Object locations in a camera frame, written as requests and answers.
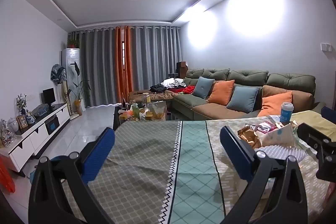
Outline brown wooden stand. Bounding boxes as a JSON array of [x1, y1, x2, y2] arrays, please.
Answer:
[[176, 61, 188, 77]]

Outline large blue cushion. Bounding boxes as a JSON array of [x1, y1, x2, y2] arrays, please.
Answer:
[[226, 86, 260, 113]]

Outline black electronic device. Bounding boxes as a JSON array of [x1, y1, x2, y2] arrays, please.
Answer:
[[45, 116, 60, 135]]

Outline white cup blue sleeve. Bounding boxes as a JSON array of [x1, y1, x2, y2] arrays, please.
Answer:
[[280, 102, 294, 125]]

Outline white floor air conditioner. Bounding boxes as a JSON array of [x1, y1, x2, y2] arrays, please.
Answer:
[[62, 48, 80, 114]]

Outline dark coffee table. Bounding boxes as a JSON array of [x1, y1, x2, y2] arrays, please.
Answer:
[[113, 106, 184, 132]]

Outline black monitor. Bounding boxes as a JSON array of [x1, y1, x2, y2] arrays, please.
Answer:
[[42, 88, 56, 106]]

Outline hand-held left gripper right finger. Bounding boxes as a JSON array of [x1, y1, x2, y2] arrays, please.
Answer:
[[219, 125, 309, 224]]

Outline covered standing fan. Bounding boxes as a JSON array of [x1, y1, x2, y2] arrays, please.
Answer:
[[51, 64, 72, 119]]

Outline gold picture frame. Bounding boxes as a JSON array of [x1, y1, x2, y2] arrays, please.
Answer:
[[16, 115, 28, 128]]

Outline vase with green branches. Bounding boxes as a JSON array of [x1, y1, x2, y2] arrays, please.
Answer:
[[16, 94, 28, 115]]

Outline tall potted plant yellow vase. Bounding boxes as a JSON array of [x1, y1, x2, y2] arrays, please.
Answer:
[[69, 61, 91, 115]]

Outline green brown sofa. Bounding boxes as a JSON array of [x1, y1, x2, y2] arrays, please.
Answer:
[[128, 68, 327, 122]]

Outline red wrapper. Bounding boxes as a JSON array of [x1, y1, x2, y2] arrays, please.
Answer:
[[253, 121, 276, 134]]

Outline orange cushion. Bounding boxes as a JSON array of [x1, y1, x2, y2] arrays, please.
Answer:
[[207, 80, 235, 106], [257, 91, 293, 117]]

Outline plastic wrapped ornament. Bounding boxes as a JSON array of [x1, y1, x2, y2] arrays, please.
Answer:
[[0, 119, 15, 148]]

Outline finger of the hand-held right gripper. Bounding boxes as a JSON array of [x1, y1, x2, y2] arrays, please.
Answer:
[[321, 106, 336, 122], [297, 123, 336, 183]]

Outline orange curtain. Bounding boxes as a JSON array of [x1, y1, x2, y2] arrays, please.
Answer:
[[114, 26, 135, 102]]

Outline clear snack bag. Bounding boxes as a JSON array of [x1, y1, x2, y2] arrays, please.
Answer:
[[148, 101, 167, 119]]

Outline blue wrapped bundle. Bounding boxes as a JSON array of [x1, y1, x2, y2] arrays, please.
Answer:
[[33, 106, 50, 117]]

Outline patterned green grey tablecloth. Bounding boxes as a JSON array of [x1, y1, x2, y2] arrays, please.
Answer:
[[61, 109, 336, 224]]

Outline orange plastic bag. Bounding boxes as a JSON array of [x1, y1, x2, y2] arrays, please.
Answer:
[[0, 156, 15, 193]]

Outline clear green printed wrapper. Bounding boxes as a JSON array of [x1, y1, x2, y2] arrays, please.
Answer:
[[289, 120, 318, 152]]

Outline red clothes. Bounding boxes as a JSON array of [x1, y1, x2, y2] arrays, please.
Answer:
[[168, 85, 196, 94]]

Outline small blue cushion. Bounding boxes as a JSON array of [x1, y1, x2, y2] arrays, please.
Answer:
[[193, 76, 215, 99]]

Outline white clothes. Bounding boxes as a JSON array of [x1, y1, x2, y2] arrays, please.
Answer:
[[163, 78, 185, 89]]

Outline grey curtain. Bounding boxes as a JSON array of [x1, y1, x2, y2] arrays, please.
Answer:
[[71, 27, 117, 108], [130, 25, 183, 92]]

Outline gold wrapper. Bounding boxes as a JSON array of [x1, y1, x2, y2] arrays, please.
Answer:
[[238, 125, 263, 149]]

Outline white television cabinet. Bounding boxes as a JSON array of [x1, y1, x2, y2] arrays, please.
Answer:
[[0, 103, 71, 177]]

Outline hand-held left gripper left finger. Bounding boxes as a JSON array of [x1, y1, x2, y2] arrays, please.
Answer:
[[28, 127, 116, 224]]

